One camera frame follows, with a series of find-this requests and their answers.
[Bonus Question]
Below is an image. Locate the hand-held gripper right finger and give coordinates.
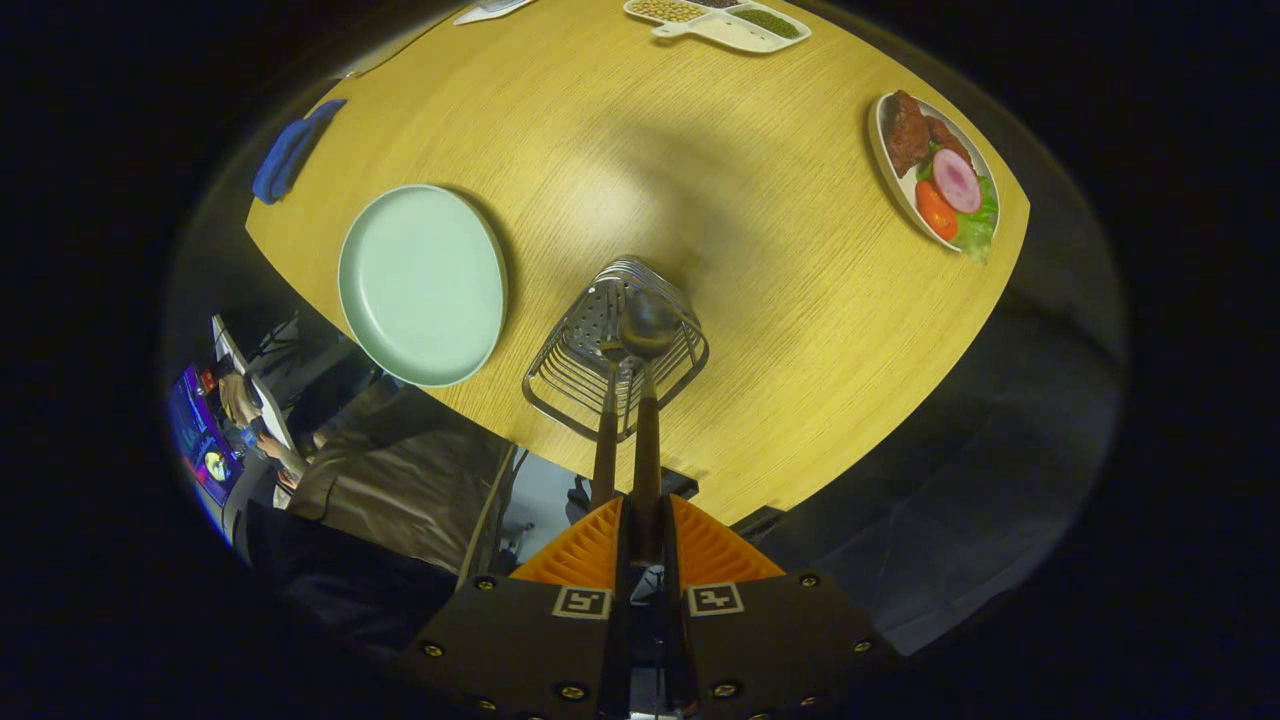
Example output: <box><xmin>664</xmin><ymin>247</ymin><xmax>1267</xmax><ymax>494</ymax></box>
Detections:
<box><xmin>665</xmin><ymin>493</ymin><xmax>901</xmax><ymax>720</ymax></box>

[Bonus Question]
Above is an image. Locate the black backdrop cloth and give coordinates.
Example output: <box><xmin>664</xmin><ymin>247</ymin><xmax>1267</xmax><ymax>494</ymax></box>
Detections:
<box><xmin>740</xmin><ymin>60</ymin><xmax>1131</xmax><ymax>656</ymax></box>

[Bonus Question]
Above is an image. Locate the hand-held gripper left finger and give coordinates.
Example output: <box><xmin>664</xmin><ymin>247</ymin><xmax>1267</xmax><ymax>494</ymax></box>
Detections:
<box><xmin>400</xmin><ymin>495</ymin><xmax>631</xmax><ymax>720</ymax></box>

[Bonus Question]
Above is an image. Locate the metal wire basket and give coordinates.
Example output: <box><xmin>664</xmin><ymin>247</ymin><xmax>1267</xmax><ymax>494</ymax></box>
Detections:
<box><xmin>521</xmin><ymin>256</ymin><xmax>711</xmax><ymax>444</ymax></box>

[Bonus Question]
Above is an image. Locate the wooden-handled metal fork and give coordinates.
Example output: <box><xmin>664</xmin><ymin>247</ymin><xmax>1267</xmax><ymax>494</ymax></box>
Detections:
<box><xmin>590</xmin><ymin>340</ymin><xmax>631</xmax><ymax>511</ymax></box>

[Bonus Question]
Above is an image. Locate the white plate of food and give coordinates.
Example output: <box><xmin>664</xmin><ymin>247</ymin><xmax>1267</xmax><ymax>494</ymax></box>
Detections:
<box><xmin>868</xmin><ymin>90</ymin><xmax>1001</xmax><ymax>264</ymax></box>

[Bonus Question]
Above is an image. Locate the wooden-handled metal spoon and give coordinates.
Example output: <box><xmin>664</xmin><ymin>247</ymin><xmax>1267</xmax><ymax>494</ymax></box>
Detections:
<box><xmin>618</xmin><ymin>290</ymin><xmax>683</xmax><ymax>561</ymax></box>

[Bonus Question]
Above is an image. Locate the green round plate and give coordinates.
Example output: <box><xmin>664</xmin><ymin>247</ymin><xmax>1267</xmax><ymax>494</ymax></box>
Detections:
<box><xmin>337</xmin><ymin>184</ymin><xmax>509</xmax><ymax>389</ymax></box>

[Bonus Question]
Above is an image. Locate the white coaster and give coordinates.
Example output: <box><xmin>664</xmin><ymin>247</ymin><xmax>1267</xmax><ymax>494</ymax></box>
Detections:
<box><xmin>453</xmin><ymin>0</ymin><xmax>536</xmax><ymax>26</ymax></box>

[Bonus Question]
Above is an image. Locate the blue folded cloth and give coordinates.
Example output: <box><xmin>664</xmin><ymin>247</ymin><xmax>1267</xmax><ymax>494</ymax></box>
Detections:
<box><xmin>251</xmin><ymin>98</ymin><xmax>348</xmax><ymax>206</ymax></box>

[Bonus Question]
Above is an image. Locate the white divided bean dish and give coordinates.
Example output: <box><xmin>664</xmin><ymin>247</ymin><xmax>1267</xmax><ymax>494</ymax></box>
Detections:
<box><xmin>623</xmin><ymin>0</ymin><xmax>812</xmax><ymax>55</ymax></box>

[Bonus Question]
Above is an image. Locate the computer monitor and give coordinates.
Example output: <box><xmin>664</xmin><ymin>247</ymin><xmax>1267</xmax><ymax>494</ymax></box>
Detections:
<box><xmin>168</xmin><ymin>365</ymin><xmax>246</xmax><ymax>506</ymax></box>

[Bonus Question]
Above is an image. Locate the white side desk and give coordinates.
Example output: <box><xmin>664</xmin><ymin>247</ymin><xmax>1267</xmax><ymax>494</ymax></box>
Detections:
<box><xmin>210</xmin><ymin>315</ymin><xmax>296</xmax><ymax>456</ymax></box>

